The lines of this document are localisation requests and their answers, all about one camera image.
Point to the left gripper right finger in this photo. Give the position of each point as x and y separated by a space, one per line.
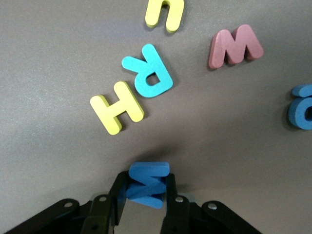
170 190

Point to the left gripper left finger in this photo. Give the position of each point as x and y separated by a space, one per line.
120 190

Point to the blue foam capital M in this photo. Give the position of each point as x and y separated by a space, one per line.
148 168

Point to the yellow foam letter H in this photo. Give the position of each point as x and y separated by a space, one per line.
117 108

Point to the pink foam letter w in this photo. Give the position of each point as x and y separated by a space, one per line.
219 46

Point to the yellow foam letter u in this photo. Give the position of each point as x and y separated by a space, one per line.
175 17

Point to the cyan foam letter R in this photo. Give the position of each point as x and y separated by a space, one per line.
158 65

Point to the blue foam letter a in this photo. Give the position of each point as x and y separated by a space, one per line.
296 114

